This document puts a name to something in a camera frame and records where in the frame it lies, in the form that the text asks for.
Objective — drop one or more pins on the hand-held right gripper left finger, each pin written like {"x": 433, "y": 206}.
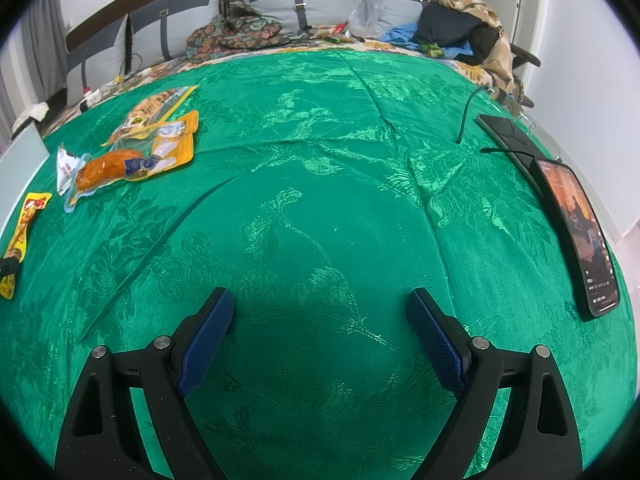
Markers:
{"x": 207, "y": 345}

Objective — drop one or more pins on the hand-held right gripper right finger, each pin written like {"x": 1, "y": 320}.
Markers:
{"x": 437, "y": 345}

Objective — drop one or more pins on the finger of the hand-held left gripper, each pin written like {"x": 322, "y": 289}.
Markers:
{"x": 7, "y": 266}

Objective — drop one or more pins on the long yellow red snack packet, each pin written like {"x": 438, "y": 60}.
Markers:
{"x": 27, "y": 215}

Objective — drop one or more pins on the small white printed snack packet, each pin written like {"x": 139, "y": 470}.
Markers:
{"x": 67, "y": 165}

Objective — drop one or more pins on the yellow packet with orange drumstick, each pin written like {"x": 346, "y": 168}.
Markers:
{"x": 115, "y": 167}

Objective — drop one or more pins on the white cloth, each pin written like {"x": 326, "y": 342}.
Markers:
{"x": 30, "y": 112}

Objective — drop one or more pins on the black smartphone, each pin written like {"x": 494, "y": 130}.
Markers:
{"x": 580, "y": 230}

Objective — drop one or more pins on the red white small bottle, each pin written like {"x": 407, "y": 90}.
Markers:
{"x": 88, "y": 96}

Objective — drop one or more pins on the green patterned blanket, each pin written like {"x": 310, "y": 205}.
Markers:
{"x": 325, "y": 185}

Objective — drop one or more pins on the large yellow snack packet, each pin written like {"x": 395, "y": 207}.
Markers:
{"x": 150, "y": 105}

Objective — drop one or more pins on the grey curtain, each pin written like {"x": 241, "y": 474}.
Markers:
{"x": 30, "y": 45}

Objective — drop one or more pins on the black tablet case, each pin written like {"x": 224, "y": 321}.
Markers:
{"x": 505, "y": 132}

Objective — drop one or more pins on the clear plastic stand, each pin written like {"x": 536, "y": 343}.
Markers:
{"x": 537, "y": 127}

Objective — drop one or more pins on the green wrapper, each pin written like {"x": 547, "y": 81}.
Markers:
{"x": 431, "y": 50}

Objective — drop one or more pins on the blue cloth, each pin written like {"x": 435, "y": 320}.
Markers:
{"x": 400, "y": 35}

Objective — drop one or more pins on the dark floral patterned cloth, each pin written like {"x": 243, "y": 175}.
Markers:
{"x": 240, "y": 30}

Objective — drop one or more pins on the black clothes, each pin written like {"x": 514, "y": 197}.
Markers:
{"x": 450, "y": 25}

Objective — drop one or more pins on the beige garment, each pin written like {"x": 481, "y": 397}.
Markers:
{"x": 470, "y": 2}

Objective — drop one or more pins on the clear plastic bag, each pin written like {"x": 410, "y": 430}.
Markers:
{"x": 367, "y": 7}

